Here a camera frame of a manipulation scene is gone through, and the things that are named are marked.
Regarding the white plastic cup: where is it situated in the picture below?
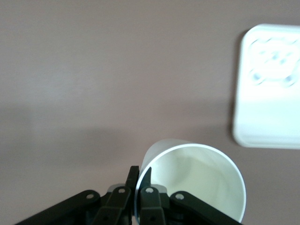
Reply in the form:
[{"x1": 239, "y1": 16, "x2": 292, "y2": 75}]
[{"x1": 134, "y1": 139, "x2": 248, "y2": 224}]

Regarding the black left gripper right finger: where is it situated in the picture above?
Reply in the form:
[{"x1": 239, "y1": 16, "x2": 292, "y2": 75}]
[{"x1": 136, "y1": 166, "x2": 242, "y2": 225}]

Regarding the white tray with bear print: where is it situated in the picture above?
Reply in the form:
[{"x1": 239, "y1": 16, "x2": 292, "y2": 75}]
[{"x1": 232, "y1": 23, "x2": 300, "y2": 150}]

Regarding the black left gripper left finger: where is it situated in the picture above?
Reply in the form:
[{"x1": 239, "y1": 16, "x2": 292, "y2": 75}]
[{"x1": 14, "y1": 165, "x2": 141, "y2": 225}]

